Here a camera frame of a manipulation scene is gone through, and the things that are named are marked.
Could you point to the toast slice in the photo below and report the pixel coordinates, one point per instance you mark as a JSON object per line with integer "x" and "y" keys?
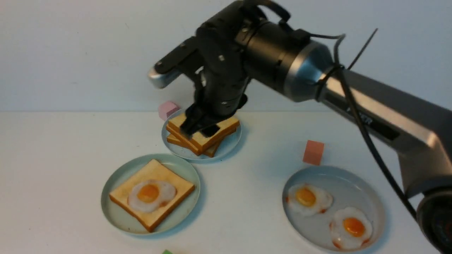
{"x": 193, "y": 148}
{"x": 154, "y": 170}
{"x": 210, "y": 152}
{"x": 198, "y": 139}

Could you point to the light green round plate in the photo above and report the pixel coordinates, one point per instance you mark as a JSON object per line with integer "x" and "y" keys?
{"x": 126, "y": 222}

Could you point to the pink cube block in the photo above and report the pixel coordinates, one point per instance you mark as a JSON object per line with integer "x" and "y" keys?
{"x": 166, "y": 109}

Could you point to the grey egg plate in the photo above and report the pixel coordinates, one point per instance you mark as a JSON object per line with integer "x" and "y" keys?
{"x": 347, "y": 189}

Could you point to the fried egg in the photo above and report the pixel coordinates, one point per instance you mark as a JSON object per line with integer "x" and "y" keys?
{"x": 350, "y": 228}
{"x": 307, "y": 200}
{"x": 148, "y": 196}

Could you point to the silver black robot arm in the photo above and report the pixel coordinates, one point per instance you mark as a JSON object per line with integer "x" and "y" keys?
{"x": 409, "y": 138}

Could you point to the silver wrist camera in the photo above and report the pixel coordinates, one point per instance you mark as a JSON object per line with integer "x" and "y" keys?
{"x": 184, "y": 59}

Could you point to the light blue bread plate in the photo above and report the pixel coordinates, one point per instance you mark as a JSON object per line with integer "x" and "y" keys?
{"x": 227, "y": 145}

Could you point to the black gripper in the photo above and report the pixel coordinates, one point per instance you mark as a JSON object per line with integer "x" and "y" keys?
{"x": 223, "y": 72}

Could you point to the orange cube block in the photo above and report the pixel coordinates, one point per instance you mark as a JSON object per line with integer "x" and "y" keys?
{"x": 313, "y": 152}

